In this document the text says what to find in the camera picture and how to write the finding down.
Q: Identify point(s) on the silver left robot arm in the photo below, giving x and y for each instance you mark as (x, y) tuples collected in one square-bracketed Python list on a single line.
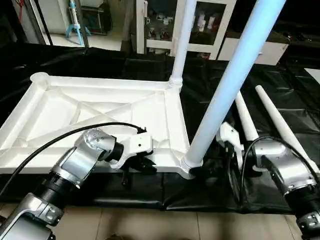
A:
[(80, 160)]

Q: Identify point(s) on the white flat board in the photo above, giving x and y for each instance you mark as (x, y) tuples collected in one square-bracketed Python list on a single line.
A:
[(315, 75)]

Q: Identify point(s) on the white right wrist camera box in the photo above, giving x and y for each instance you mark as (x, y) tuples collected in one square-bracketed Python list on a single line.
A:
[(230, 135)]

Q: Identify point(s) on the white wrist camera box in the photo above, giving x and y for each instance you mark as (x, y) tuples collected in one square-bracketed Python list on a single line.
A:
[(230, 135), (135, 145)]

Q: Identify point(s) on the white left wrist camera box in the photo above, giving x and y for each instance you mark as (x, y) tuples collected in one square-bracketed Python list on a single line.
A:
[(135, 145)]

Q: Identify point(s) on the white glass door cabinet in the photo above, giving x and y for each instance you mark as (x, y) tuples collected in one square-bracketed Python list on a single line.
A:
[(205, 25)]

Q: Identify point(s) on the white drawer unit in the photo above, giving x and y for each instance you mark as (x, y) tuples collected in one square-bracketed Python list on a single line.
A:
[(270, 50)]

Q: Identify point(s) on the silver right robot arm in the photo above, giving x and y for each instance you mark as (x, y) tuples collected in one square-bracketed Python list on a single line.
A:
[(285, 167)]

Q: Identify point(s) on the black work mat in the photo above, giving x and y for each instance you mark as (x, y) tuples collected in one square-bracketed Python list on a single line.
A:
[(200, 192)]

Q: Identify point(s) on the white plastic table leg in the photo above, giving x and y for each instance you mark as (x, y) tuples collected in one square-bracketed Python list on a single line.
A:
[(235, 70), (246, 117), (183, 40), (280, 120)]

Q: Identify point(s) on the light blue stand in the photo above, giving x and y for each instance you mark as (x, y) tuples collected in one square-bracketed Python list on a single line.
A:
[(75, 17)]

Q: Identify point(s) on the white plastic table top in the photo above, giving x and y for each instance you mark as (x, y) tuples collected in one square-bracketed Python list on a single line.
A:
[(100, 97)]

